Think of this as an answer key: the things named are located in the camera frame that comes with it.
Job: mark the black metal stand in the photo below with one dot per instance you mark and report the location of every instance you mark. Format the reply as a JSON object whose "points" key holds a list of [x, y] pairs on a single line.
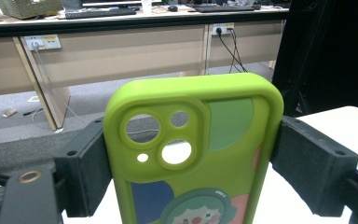
{"points": [[295, 62]]}

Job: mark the black curtain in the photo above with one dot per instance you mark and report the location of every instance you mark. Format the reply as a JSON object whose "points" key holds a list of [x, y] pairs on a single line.
{"points": [[351, 46]]}

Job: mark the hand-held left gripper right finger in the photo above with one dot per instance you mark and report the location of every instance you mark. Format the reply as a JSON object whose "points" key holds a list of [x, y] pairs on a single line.
{"points": [[315, 165]]}

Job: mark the white power outlet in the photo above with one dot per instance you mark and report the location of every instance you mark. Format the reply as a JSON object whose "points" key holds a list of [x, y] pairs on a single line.
{"points": [[43, 42], [222, 29]]}

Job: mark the green cartoon phone case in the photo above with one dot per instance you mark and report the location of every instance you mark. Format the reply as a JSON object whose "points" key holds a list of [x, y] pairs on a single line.
{"points": [[230, 174]]}

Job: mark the beige wooden desk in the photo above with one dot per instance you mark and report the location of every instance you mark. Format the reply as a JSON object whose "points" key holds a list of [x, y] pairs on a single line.
{"points": [[121, 56]]}

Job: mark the black pen on floor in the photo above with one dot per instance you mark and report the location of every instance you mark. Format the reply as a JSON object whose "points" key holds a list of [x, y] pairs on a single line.
{"points": [[32, 112]]}

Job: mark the beige scrap on floor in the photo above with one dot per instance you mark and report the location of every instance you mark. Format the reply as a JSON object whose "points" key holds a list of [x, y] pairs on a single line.
{"points": [[9, 112]]}

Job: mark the black computer keyboard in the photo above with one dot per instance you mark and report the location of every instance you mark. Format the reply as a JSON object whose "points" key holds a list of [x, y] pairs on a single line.
{"points": [[101, 13], [227, 8]]}

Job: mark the black computer mouse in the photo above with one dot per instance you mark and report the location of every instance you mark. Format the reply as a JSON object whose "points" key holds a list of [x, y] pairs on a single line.
{"points": [[172, 8]]}

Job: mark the woven wicker basket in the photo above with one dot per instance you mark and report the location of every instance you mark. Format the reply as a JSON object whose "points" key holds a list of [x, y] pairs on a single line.
{"points": [[28, 8]]}

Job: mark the white cup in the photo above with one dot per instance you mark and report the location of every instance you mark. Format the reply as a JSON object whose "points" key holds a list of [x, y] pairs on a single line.
{"points": [[146, 6]]}

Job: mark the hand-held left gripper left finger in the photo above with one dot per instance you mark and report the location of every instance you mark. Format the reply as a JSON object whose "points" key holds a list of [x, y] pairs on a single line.
{"points": [[82, 169]]}

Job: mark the white paper tag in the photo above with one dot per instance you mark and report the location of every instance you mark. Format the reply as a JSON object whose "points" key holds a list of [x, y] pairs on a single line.
{"points": [[34, 99]]}

